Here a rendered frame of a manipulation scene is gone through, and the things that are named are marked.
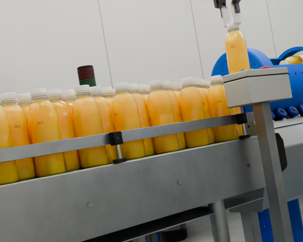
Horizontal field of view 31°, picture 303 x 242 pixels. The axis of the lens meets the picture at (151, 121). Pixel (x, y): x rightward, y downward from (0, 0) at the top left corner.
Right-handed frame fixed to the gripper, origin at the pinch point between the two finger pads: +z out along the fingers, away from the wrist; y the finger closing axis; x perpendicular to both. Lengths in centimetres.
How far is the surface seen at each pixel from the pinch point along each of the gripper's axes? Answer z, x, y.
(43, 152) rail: 36, 81, -5
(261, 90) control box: 27.6, 13.4, -17.7
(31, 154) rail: 36, 84, -5
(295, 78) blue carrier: 22.8, -33.9, 2.3
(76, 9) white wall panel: -103, -164, 330
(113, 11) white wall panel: -99, -204, 323
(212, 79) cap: 21.0, 14.8, -0.4
